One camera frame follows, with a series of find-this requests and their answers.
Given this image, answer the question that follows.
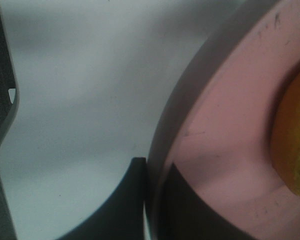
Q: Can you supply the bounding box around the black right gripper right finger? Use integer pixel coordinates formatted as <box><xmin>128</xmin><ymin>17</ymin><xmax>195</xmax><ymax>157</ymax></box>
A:
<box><xmin>61</xmin><ymin>157</ymin><xmax>245</xmax><ymax>240</ymax></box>

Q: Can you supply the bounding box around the pink round plate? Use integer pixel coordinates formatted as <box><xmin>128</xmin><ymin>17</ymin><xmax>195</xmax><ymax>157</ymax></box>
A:
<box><xmin>146</xmin><ymin>0</ymin><xmax>300</xmax><ymax>240</ymax></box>

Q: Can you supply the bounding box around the burger with yellow bun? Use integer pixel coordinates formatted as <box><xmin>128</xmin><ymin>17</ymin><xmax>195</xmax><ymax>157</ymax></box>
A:
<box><xmin>270</xmin><ymin>72</ymin><xmax>300</xmax><ymax>197</ymax></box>

